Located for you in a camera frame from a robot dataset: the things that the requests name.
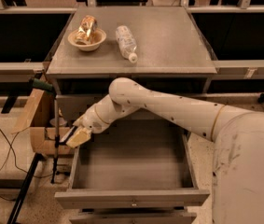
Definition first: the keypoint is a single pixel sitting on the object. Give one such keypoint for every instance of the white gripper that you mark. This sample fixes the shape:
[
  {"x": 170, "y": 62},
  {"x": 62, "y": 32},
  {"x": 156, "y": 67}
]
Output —
[{"x": 90, "y": 119}]

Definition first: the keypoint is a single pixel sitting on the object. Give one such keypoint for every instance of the dark blue rxbar wrapper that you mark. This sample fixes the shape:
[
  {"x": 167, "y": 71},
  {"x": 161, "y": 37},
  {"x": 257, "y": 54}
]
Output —
[{"x": 66, "y": 137}]

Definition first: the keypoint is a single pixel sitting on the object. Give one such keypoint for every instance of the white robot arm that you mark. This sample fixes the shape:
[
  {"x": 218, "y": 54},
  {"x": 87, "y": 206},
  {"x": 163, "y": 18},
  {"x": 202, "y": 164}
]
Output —
[{"x": 238, "y": 134}]

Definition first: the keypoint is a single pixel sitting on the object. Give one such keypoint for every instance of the grey top drawer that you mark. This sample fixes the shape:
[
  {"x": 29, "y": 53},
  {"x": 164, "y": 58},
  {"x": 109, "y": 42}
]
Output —
[{"x": 72, "y": 104}]

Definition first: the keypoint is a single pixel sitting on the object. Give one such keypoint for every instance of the open grey middle drawer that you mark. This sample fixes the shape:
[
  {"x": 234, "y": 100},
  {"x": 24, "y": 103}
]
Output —
[{"x": 133, "y": 164}]

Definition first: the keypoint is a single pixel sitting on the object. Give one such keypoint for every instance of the grey drawer cabinet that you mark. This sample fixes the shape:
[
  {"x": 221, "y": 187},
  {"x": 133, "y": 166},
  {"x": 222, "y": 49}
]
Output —
[{"x": 171, "y": 58}]

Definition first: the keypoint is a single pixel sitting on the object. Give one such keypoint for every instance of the grey bottom drawer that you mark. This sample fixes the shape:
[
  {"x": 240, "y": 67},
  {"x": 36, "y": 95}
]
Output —
[{"x": 135, "y": 218}]

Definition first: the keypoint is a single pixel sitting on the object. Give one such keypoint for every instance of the cardboard box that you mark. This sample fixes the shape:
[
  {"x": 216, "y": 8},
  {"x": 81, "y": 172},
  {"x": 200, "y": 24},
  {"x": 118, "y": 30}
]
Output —
[{"x": 37, "y": 117}]

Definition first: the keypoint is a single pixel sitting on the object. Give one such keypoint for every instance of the black metal stand leg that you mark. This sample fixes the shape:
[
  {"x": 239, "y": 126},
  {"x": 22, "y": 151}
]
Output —
[{"x": 24, "y": 188}]

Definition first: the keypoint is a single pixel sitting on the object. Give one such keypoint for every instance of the beige bowl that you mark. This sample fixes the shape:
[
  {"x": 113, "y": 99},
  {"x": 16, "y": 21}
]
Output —
[{"x": 91, "y": 44}]

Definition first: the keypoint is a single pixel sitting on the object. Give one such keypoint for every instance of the clear plastic water bottle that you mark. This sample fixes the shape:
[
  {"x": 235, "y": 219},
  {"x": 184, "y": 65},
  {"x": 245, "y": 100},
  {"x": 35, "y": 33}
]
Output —
[{"x": 126, "y": 43}]

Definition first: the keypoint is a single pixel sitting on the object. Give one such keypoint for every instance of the green handled pole tool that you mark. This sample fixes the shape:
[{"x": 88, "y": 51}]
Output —
[{"x": 42, "y": 85}]

